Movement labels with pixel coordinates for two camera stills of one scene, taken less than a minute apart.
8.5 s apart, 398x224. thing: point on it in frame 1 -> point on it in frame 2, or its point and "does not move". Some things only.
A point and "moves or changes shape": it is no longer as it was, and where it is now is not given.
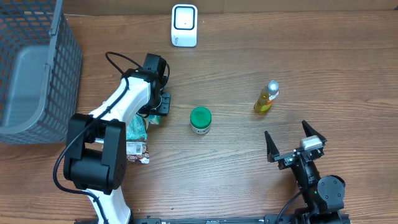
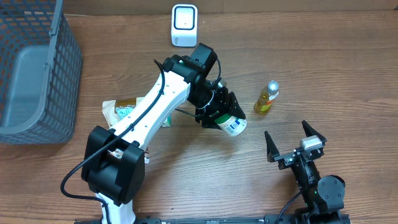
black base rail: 268,219 does not move
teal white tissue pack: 154,119 moves or changes shape
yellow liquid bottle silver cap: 266,96 does not move
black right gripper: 286,159 does not move
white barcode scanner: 184,32 does not move
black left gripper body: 164,107 -> 219,105
